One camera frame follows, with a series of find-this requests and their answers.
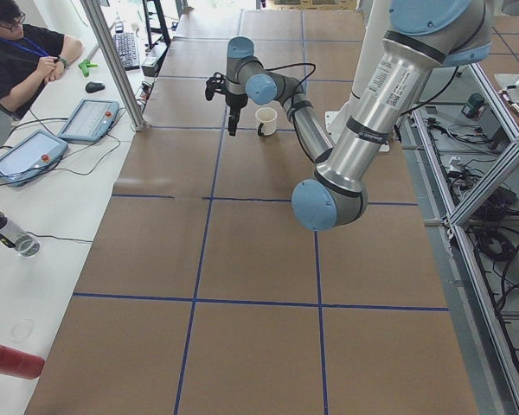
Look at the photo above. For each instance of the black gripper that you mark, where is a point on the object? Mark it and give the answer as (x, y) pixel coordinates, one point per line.
(234, 101)

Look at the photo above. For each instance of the white smiley mug black handle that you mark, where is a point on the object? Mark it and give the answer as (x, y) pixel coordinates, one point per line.
(266, 120)

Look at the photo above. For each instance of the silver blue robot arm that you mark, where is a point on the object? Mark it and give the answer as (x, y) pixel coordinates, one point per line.
(419, 37)

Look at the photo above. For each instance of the black keyboard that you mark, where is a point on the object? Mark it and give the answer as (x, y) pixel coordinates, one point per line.
(126, 46)

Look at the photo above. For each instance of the blue teach pendant far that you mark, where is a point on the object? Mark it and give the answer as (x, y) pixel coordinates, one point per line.
(90, 121)

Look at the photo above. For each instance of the blue teach pendant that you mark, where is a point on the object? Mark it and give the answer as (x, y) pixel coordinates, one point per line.
(31, 158)
(90, 121)

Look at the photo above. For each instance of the black computer mouse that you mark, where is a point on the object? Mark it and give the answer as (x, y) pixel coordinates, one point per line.
(94, 86)

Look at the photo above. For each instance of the green plastic tool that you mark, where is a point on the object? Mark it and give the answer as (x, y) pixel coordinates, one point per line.
(85, 66)

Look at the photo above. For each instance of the blue teach pendant near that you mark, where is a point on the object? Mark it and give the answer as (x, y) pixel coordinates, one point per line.
(31, 158)

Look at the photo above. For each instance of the blue tape line lengthwise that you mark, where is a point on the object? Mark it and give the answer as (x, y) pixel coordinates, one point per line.
(199, 268)

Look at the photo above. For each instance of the blue tape line crosswise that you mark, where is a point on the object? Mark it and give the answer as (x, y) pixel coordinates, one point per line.
(262, 303)

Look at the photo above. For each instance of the seated person black shirt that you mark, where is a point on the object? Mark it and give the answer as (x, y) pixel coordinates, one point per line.
(30, 58)

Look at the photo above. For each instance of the clear water bottle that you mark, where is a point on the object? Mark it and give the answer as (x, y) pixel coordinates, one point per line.
(14, 237)

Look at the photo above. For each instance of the red cylinder bottle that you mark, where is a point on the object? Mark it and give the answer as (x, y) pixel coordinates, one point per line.
(16, 363)

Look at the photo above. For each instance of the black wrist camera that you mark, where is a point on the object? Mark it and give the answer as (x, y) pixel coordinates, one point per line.
(215, 85)

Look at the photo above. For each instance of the aluminium frame post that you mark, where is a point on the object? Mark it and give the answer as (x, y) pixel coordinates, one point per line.
(103, 36)

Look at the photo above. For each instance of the aluminium frame rail right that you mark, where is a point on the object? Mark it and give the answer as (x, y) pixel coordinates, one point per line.
(464, 135)

